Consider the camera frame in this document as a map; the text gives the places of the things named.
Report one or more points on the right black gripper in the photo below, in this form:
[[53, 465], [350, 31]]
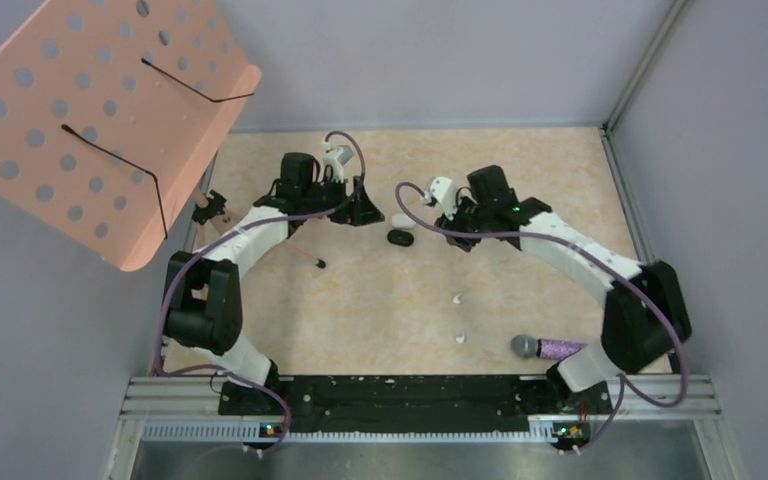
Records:
[[443, 221]]

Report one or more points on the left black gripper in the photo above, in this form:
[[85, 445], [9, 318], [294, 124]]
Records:
[[359, 211]]

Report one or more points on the white oval charging case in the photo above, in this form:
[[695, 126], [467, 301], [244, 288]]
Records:
[[402, 221]]

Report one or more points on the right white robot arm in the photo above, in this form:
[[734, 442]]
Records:
[[644, 312]]

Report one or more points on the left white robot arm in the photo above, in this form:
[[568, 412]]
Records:
[[202, 307]]

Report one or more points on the purple glitter microphone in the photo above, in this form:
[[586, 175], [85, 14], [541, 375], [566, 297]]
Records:
[[528, 347]]

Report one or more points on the pink perforated music stand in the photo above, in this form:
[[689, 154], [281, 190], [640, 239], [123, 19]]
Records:
[[110, 112]]

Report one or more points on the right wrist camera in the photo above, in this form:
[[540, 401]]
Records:
[[442, 191]]

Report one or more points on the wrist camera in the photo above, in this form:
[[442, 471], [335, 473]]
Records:
[[334, 160], [442, 191]]

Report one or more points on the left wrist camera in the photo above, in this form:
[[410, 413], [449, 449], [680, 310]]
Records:
[[334, 160]]

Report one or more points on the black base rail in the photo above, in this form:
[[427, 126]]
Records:
[[412, 404]]

